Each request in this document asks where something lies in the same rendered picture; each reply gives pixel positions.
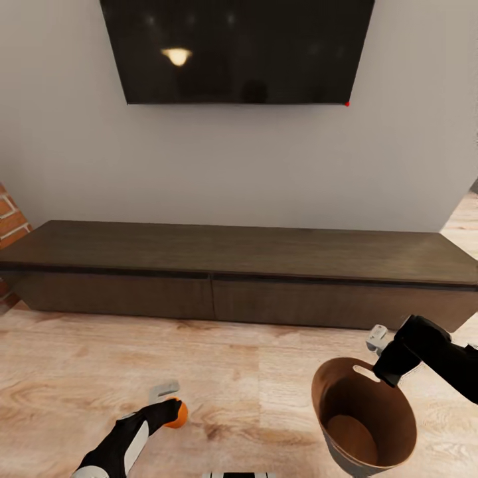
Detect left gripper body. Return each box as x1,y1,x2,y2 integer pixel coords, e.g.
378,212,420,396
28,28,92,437
140,398,178,434

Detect trash can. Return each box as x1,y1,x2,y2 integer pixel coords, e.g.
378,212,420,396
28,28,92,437
311,357,419,477

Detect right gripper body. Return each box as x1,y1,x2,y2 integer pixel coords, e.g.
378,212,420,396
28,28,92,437
372,340,418,387

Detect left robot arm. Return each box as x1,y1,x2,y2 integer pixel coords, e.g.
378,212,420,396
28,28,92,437
70,381,182,478

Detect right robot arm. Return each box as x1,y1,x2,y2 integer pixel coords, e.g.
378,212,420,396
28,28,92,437
365,315,478,404

